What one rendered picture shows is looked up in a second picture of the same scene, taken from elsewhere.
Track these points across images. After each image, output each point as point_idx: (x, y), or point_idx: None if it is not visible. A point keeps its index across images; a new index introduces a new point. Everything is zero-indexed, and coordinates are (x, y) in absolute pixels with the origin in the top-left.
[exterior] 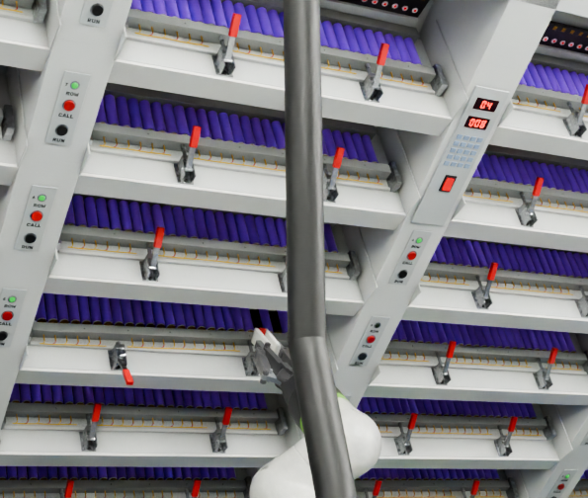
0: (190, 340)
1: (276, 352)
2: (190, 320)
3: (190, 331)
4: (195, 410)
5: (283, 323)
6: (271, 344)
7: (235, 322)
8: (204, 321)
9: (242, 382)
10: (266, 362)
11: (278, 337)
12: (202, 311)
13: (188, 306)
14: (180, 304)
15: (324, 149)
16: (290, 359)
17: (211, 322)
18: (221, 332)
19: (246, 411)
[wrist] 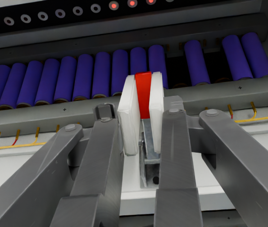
0: (30, 128)
1: (153, 130)
2: (38, 92)
3: (24, 111)
4: (132, 220)
5: (232, 65)
6: (126, 107)
7: None
8: (65, 89)
9: (138, 202)
10: (4, 199)
11: (216, 91)
12: (69, 74)
13: (45, 71)
14: (33, 70)
15: None
16: (160, 160)
17: (79, 88)
18: (89, 102)
19: (215, 214)
